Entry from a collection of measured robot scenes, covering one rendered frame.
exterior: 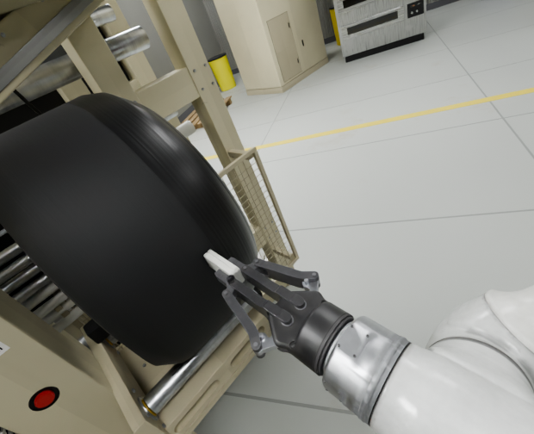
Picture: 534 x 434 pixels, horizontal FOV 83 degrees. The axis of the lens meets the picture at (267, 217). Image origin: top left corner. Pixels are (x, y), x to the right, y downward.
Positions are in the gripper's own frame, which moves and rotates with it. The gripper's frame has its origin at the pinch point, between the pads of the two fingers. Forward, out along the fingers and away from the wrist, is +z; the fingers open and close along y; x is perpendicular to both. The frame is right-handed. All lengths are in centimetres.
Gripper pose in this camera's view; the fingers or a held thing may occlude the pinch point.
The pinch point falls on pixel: (223, 267)
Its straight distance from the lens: 46.5
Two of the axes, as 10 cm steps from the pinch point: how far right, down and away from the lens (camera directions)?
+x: 2.2, 7.1, 6.7
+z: -7.2, -3.4, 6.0
